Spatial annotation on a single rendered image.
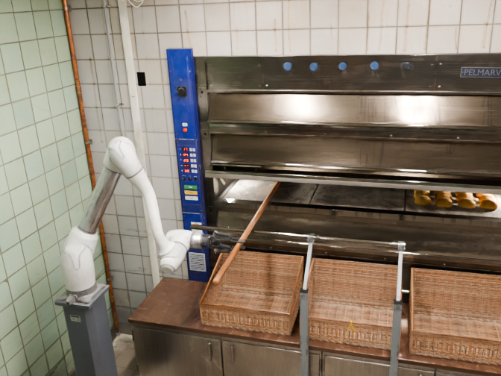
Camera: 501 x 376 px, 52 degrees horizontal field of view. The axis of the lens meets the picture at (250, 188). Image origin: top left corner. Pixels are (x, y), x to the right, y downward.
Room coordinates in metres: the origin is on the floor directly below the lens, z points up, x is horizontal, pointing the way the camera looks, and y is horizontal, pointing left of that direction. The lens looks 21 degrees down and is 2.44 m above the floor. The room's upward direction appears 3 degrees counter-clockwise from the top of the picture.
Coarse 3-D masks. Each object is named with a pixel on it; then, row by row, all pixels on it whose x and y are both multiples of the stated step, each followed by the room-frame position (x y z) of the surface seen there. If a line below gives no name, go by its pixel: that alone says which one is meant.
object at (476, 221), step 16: (256, 208) 3.05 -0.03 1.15; (272, 208) 3.02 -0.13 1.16; (288, 208) 2.99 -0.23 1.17; (304, 208) 2.96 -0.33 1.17; (320, 208) 2.93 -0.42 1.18; (336, 208) 2.92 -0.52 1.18; (352, 208) 2.91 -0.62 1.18; (368, 208) 2.90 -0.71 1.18; (464, 224) 2.68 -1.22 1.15; (480, 224) 2.66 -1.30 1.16; (496, 224) 2.63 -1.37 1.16
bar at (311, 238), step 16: (320, 240) 2.56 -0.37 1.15; (336, 240) 2.52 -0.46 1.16; (352, 240) 2.50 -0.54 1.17; (368, 240) 2.48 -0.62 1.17; (400, 256) 2.40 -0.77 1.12; (400, 272) 2.33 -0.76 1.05; (304, 288) 2.38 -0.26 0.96; (400, 288) 2.28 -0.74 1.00; (304, 304) 2.35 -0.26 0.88; (400, 304) 2.20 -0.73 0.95; (304, 320) 2.35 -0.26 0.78; (400, 320) 2.20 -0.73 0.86; (304, 336) 2.35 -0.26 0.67; (304, 352) 2.35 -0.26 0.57; (304, 368) 2.35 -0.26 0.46
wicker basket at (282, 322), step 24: (216, 264) 2.94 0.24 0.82; (240, 264) 3.02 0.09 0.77; (264, 264) 2.98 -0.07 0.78; (288, 264) 2.94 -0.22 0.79; (216, 288) 2.90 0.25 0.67; (240, 288) 2.98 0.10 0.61; (264, 288) 2.94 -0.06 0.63; (288, 288) 2.90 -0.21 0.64; (216, 312) 2.61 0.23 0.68; (240, 312) 2.57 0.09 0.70; (264, 312) 2.52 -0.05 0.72; (288, 312) 2.51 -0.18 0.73
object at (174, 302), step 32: (160, 288) 3.07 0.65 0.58; (192, 288) 3.06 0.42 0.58; (256, 288) 3.02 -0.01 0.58; (128, 320) 2.73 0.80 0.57; (160, 320) 2.70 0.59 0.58; (192, 320) 2.68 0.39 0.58; (160, 352) 2.68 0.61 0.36; (192, 352) 2.61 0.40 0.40; (224, 352) 2.55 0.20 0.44; (256, 352) 2.49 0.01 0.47; (288, 352) 2.44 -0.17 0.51; (320, 352) 2.38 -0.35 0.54; (352, 352) 2.32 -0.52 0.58; (384, 352) 2.31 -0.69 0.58; (480, 352) 2.27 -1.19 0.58
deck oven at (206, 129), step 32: (224, 128) 3.11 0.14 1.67; (256, 128) 3.05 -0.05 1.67; (288, 128) 2.98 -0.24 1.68; (320, 128) 2.92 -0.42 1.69; (352, 128) 2.87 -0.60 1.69; (384, 128) 2.82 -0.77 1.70; (416, 224) 2.76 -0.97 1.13; (448, 224) 2.71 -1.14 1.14; (352, 256) 2.87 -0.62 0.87; (384, 256) 2.81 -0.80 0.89
